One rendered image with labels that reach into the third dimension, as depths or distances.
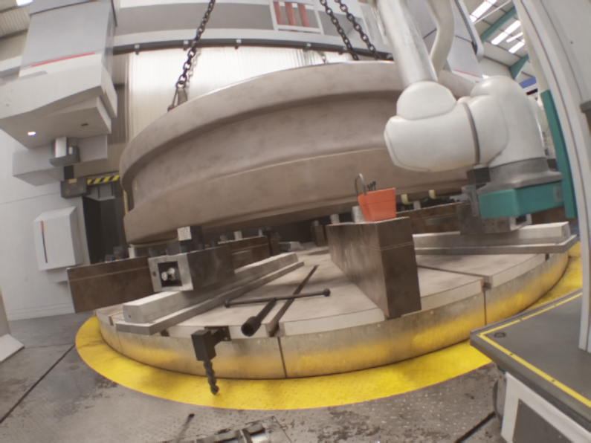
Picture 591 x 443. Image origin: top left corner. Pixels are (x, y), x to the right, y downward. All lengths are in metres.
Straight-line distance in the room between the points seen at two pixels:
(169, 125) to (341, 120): 1.26
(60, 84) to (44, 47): 1.06
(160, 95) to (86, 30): 1.76
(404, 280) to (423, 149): 0.64
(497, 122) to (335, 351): 1.17
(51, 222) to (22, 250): 0.90
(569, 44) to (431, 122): 0.42
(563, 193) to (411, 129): 0.40
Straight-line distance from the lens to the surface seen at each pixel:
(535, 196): 0.75
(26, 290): 5.39
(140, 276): 2.92
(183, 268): 1.83
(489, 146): 0.75
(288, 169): 1.90
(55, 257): 4.68
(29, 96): 3.51
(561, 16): 0.92
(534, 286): 2.14
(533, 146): 0.77
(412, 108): 0.76
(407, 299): 1.26
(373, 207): 1.31
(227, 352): 1.64
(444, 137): 0.73
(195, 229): 2.07
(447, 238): 2.59
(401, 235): 1.21
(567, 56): 0.83
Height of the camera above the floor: 0.72
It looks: 1 degrees up
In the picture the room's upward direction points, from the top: 10 degrees counter-clockwise
